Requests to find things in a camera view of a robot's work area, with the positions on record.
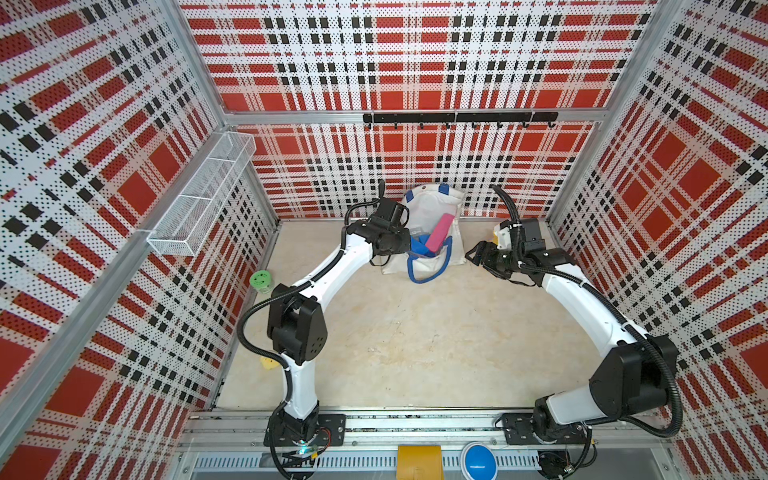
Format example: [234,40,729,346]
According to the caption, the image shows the pink pencil case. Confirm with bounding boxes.
[424,213,455,254]

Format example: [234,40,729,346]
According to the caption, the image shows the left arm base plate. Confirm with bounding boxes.
[263,413,346,447]

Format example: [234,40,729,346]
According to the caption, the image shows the black hook rail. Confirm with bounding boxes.
[362,111,560,126]

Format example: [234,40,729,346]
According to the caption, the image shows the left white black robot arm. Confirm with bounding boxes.
[236,180,410,447]

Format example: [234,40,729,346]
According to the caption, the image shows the white wire wall basket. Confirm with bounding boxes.
[148,132,255,257]

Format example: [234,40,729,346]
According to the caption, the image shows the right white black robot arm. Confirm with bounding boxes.
[465,185,684,444]

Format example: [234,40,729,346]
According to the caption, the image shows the green tape roll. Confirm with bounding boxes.
[249,270,273,295]

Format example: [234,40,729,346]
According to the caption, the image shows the blue round button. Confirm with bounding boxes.
[459,442,498,480]

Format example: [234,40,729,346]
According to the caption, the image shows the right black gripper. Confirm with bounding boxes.
[463,242,521,281]

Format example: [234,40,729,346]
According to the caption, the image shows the white canvas bag blue handles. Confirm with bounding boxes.
[381,183,465,284]

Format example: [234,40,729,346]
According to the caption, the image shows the yellow block at front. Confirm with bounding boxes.
[396,445,444,480]

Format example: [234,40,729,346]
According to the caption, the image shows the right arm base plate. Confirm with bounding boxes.
[500,411,586,445]

